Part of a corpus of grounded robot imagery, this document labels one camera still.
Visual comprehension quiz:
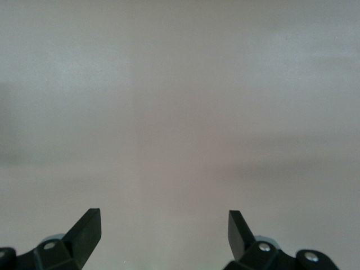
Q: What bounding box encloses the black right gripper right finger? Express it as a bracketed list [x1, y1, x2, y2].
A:
[223, 209, 340, 270]

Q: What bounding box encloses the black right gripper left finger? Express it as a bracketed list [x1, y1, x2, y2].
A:
[0, 208, 102, 270]

